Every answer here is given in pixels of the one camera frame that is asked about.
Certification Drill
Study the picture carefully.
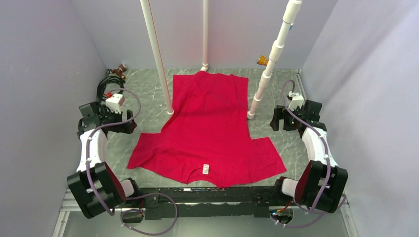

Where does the red t-shirt garment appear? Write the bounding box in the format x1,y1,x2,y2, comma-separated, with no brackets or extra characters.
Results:
127,71,286,188

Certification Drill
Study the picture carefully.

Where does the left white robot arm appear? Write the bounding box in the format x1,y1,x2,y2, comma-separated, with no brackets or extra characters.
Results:
67,101,142,219

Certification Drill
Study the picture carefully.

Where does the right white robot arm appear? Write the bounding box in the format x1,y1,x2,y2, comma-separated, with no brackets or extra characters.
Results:
270,100,348,213

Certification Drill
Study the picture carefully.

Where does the white garment neck label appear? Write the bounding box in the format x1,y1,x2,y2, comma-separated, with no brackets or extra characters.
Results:
202,164,210,175

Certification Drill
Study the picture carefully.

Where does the right white jointed PVC pole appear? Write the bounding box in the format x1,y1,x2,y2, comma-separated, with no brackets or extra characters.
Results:
247,0,302,119

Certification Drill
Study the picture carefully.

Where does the brown clamp tool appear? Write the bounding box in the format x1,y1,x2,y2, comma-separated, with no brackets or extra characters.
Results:
110,64,127,80

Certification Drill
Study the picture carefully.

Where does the orange yellow knob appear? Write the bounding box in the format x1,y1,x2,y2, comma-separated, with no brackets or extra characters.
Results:
256,55,269,66

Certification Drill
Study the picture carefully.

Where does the middle white PVC pole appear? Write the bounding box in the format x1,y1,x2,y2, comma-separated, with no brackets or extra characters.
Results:
201,0,209,72

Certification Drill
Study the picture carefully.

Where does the left white PVC pole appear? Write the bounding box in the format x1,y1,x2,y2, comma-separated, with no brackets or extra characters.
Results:
140,0,174,115

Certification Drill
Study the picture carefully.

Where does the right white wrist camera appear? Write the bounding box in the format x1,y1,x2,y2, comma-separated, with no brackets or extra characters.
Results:
287,91,305,111

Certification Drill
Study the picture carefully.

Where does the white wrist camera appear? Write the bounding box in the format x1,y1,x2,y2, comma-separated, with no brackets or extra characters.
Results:
105,93,126,114
287,91,305,111

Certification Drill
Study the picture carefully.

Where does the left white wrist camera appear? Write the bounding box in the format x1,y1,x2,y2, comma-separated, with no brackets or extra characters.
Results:
105,93,126,114

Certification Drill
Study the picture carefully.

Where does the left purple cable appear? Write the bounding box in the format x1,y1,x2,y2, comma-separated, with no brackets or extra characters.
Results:
85,88,179,237

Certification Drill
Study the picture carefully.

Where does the coiled black cable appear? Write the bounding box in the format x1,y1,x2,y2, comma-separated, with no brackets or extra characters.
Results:
96,76,126,102

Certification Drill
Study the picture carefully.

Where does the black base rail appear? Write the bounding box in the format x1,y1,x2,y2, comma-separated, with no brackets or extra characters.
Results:
118,186,296,223

